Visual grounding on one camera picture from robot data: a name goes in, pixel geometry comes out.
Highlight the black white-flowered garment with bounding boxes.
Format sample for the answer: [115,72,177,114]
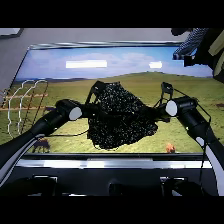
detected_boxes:
[86,81,160,151]

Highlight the checked shirt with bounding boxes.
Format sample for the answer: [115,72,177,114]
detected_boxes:
[172,27,210,61]

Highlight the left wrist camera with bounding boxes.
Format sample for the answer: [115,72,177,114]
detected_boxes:
[85,80,106,105]

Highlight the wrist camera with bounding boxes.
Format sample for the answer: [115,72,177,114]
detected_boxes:
[85,80,106,105]
[159,81,175,108]

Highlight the silver frame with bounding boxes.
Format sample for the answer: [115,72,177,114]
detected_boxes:
[0,157,224,197]

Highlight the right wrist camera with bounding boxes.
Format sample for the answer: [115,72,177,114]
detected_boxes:
[159,81,175,108]

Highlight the black cable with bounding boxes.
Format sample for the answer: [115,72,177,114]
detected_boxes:
[198,114,213,184]

